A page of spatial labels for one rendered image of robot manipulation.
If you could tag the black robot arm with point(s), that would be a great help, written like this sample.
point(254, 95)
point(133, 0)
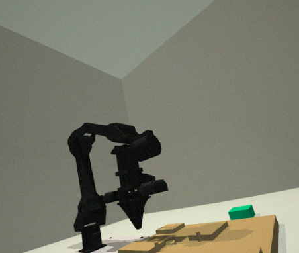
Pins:
point(91, 208)

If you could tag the green rectangular block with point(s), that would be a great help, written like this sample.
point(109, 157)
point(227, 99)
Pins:
point(241, 212)

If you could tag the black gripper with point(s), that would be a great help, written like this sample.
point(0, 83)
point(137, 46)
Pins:
point(133, 203)

